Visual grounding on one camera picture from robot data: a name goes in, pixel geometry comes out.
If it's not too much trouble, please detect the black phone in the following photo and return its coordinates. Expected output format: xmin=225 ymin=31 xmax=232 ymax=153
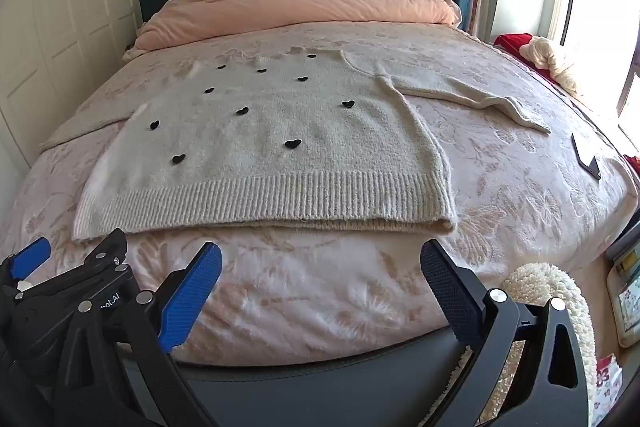
xmin=571 ymin=133 xmax=593 ymax=168

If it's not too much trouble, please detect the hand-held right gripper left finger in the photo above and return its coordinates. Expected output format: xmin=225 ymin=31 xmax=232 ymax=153
xmin=115 ymin=242 xmax=224 ymax=427

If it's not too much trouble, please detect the white wardrobe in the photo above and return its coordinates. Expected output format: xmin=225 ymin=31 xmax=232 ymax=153
xmin=0 ymin=0 xmax=143 ymax=168

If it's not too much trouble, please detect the bed with floral cover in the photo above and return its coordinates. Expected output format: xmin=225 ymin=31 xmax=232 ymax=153
xmin=0 ymin=22 xmax=633 ymax=365

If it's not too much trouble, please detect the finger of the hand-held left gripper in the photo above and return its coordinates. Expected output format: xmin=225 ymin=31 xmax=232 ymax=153
xmin=75 ymin=228 xmax=130 ymax=282
xmin=0 ymin=236 xmax=53 ymax=294

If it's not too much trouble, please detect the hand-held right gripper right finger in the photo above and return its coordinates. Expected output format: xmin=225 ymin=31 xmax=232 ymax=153
xmin=419 ymin=238 xmax=599 ymax=427

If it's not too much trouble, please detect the white fluffy cloth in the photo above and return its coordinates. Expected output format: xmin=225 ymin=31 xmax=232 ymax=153
xmin=502 ymin=263 xmax=599 ymax=427

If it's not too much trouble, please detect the window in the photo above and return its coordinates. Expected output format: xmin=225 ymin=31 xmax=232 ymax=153
xmin=547 ymin=0 xmax=640 ymax=158

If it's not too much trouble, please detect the cream knotted cloth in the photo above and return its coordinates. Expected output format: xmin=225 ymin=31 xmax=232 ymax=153
xmin=519 ymin=36 xmax=583 ymax=96

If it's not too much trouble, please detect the floral paper bag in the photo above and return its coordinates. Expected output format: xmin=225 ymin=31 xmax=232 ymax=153
xmin=594 ymin=353 xmax=624 ymax=424

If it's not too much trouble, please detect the peach pink duvet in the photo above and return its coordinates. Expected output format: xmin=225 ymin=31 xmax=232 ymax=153
xmin=121 ymin=0 xmax=462 ymax=62

